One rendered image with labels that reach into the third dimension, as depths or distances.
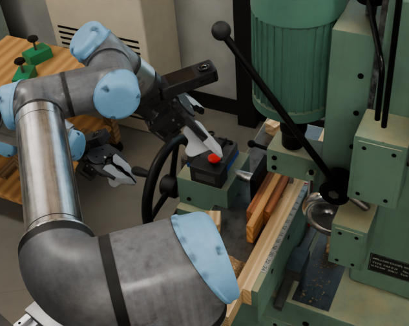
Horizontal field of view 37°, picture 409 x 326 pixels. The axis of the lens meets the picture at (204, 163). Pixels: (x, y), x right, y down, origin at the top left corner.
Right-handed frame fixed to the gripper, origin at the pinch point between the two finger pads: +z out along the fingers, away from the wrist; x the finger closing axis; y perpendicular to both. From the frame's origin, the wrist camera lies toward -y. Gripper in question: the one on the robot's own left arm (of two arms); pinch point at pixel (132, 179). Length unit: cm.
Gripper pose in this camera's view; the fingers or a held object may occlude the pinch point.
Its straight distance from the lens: 161.0
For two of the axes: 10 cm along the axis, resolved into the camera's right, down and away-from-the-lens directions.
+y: -3.9, 5.1, 7.7
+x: -4.3, 6.4, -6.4
